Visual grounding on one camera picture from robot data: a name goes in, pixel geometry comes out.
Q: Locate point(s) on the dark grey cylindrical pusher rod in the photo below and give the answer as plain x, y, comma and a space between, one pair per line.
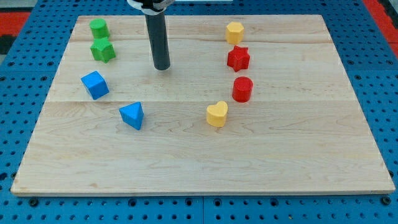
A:
157, 32

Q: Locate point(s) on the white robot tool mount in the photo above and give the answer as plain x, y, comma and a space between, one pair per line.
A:
150, 7

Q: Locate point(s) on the green star block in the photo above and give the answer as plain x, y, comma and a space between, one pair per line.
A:
102, 50

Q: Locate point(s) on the red star block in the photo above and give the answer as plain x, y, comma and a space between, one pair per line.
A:
238, 58

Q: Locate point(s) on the green cylinder block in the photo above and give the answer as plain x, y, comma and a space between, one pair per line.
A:
99, 28

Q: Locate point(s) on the yellow hexagon block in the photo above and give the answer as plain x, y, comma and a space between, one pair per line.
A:
234, 33

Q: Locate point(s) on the blue cube block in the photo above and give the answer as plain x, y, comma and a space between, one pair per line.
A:
95, 85

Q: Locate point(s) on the blue triangular prism block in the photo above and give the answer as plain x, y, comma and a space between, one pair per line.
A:
133, 115

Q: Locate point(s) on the red cylinder block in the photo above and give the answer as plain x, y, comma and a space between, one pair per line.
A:
242, 89

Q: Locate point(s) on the yellow heart block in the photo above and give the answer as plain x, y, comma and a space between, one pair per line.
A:
216, 114

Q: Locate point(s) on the light wooden board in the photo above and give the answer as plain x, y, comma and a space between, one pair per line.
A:
301, 133

